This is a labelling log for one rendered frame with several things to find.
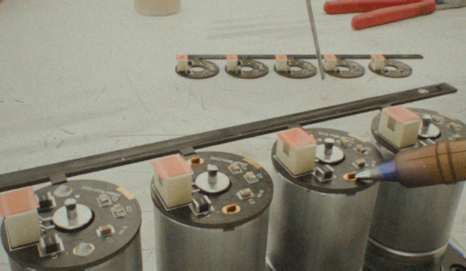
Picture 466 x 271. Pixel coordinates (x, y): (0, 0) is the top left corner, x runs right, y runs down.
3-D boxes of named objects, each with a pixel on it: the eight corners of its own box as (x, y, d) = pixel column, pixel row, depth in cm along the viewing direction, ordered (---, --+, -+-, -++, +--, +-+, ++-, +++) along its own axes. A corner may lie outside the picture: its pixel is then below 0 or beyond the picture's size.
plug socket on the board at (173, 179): (204, 199, 11) (204, 170, 10) (163, 210, 11) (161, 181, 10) (189, 177, 11) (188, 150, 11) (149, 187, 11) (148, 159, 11)
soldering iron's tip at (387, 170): (358, 193, 11) (406, 186, 11) (350, 173, 11) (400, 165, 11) (361, 180, 12) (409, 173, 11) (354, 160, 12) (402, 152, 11)
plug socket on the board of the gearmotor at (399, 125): (424, 142, 13) (430, 117, 13) (396, 150, 13) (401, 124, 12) (401, 127, 14) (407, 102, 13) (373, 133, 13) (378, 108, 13)
